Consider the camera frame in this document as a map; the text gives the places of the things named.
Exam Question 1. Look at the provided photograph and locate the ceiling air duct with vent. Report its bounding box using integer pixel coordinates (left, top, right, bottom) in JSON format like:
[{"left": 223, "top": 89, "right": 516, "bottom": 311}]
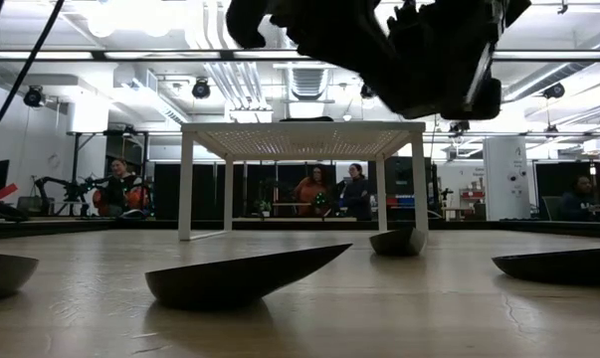
[{"left": 274, "top": 44, "right": 348, "bottom": 120}]

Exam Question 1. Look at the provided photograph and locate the black LED light bar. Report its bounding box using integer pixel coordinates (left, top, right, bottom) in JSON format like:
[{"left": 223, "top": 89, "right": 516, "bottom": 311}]
[{"left": 0, "top": 48, "right": 600, "bottom": 64}]

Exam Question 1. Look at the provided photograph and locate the small shelf with coloured bins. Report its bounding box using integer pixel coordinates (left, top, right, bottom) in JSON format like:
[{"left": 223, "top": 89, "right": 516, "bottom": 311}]
[{"left": 458, "top": 186, "right": 488, "bottom": 220}]

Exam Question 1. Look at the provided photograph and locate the white round pillar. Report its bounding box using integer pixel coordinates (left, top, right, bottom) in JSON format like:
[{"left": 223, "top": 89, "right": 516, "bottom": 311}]
[{"left": 482, "top": 134, "right": 532, "bottom": 222}]

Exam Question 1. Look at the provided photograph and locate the person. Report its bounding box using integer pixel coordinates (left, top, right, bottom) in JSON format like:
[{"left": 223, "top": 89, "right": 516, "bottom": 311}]
[
  {"left": 558, "top": 174, "right": 600, "bottom": 223},
  {"left": 339, "top": 162, "right": 374, "bottom": 222},
  {"left": 293, "top": 165, "right": 333, "bottom": 218},
  {"left": 93, "top": 157, "right": 151, "bottom": 219}
]

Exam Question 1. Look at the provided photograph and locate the black aluminium table frame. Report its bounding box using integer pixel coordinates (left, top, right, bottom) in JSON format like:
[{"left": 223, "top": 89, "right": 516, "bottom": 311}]
[{"left": 0, "top": 217, "right": 600, "bottom": 240}]

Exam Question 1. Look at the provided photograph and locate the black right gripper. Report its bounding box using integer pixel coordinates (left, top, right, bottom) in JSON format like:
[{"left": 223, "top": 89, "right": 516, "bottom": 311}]
[{"left": 299, "top": 0, "right": 532, "bottom": 121}]

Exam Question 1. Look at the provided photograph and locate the thin black hanging cable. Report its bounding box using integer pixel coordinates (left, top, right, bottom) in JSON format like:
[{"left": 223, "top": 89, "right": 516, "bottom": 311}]
[{"left": 0, "top": 0, "right": 66, "bottom": 152}]

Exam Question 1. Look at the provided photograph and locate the white perforated metal shelf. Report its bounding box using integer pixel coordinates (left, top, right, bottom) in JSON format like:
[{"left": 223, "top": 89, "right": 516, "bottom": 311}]
[{"left": 178, "top": 120, "right": 430, "bottom": 243}]

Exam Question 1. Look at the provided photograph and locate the black teardrop plate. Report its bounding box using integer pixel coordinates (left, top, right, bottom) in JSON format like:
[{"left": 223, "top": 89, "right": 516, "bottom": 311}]
[
  {"left": 368, "top": 227, "right": 429, "bottom": 259},
  {"left": 144, "top": 243, "right": 354, "bottom": 312},
  {"left": 492, "top": 247, "right": 600, "bottom": 287},
  {"left": 0, "top": 252, "right": 41, "bottom": 304}
]

